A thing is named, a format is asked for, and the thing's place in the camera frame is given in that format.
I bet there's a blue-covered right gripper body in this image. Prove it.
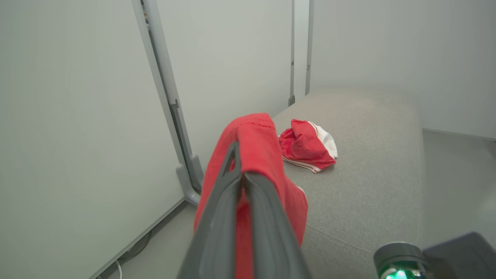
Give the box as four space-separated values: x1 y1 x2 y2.
373 232 496 279

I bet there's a red white striped garment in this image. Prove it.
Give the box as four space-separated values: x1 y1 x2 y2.
278 119 339 174

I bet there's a wide white partition panel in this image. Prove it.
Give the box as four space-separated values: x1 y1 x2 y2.
0 0 186 279

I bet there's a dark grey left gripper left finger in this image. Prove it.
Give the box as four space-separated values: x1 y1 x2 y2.
176 141 243 279

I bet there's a short grey partition foot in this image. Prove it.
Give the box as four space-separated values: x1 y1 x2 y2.
189 154 205 193
176 163 201 206

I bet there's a grey fabric sofa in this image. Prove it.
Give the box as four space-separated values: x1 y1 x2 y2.
272 86 425 279

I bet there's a plain red garment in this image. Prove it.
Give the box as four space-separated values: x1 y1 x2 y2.
193 113 310 279

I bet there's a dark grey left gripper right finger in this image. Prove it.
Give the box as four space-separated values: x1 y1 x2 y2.
244 172 313 279

